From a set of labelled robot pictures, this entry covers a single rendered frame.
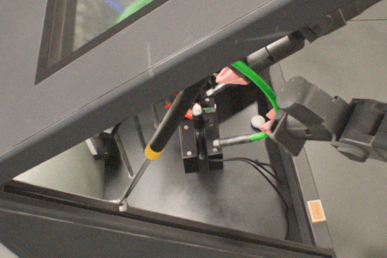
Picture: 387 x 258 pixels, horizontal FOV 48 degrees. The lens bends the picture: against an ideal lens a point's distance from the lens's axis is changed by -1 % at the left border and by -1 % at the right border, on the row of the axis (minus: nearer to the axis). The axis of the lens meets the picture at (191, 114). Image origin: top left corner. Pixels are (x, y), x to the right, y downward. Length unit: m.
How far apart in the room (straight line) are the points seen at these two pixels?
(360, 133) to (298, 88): 0.11
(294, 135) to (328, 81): 1.80
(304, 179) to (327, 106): 0.46
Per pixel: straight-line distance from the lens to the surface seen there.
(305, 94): 0.64
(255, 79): 0.74
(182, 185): 1.21
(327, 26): 0.79
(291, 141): 0.78
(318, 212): 1.05
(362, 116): 0.65
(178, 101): 0.44
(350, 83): 2.57
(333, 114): 0.67
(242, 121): 1.32
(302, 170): 1.11
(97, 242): 0.71
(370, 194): 2.21
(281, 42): 0.81
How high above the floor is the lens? 1.91
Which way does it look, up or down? 54 degrees down
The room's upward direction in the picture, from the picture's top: 7 degrees counter-clockwise
